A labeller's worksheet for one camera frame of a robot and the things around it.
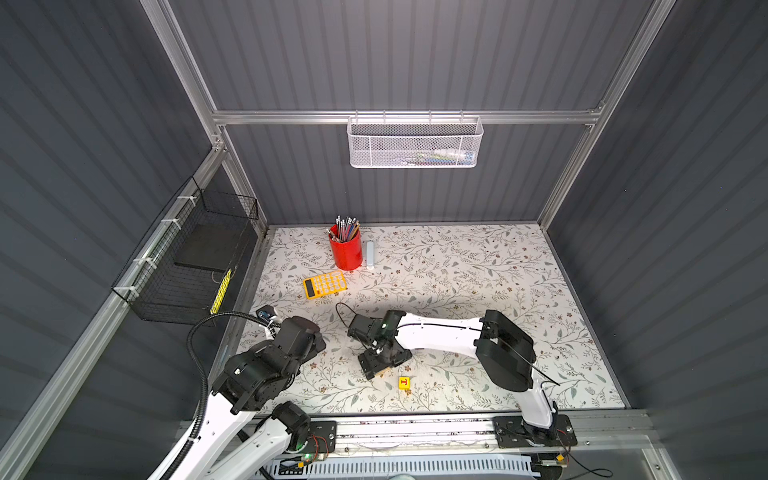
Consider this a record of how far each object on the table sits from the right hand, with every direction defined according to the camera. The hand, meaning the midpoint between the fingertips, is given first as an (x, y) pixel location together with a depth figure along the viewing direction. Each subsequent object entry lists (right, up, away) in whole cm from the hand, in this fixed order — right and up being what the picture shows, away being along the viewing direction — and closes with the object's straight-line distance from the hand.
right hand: (381, 370), depth 84 cm
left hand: (-18, +12, -14) cm, 26 cm away
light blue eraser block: (-5, +33, +24) cm, 41 cm away
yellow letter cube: (+6, -2, -4) cm, 8 cm away
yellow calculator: (-20, +22, +18) cm, 35 cm away
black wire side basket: (-48, +30, -12) cm, 57 cm away
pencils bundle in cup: (-14, +42, +18) cm, 47 cm away
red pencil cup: (-12, +33, +18) cm, 39 cm away
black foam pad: (-44, +35, -8) cm, 57 cm away
